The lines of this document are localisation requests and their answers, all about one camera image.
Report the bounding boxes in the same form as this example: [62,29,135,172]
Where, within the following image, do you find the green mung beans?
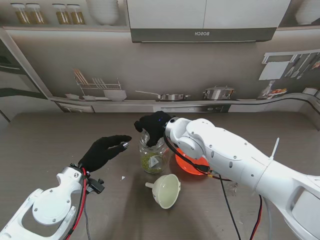
[140,152,164,174]

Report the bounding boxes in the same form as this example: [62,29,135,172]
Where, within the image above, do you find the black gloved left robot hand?
[77,134,133,173]

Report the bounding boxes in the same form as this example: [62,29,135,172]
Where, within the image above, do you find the red black left arm cables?
[63,167,92,240]

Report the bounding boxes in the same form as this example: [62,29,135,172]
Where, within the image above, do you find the orange plastic bowl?
[174,147,211,177]

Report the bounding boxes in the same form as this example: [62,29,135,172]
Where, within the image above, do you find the red black right arm cables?
[163,133,263,240]

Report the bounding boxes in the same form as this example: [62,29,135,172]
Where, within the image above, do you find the red black arm cables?
[163,133,263,240]
[63,167,92,240]

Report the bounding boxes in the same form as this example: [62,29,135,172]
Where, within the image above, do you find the white Bosch dishwasher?
[0,0,320,132]

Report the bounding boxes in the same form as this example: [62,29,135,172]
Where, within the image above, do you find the cream plastic funnel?
[145,174,182,210]

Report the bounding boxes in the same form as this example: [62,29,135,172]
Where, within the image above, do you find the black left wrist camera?
[87,177,106,195]

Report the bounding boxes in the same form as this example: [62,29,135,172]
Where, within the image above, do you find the white zip tie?
[269,137,280,161]

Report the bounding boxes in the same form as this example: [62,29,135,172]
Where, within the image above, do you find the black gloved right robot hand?
[134,111,176,148]

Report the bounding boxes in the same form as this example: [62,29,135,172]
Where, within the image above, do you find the clear glass jar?
[138,133,170,175]

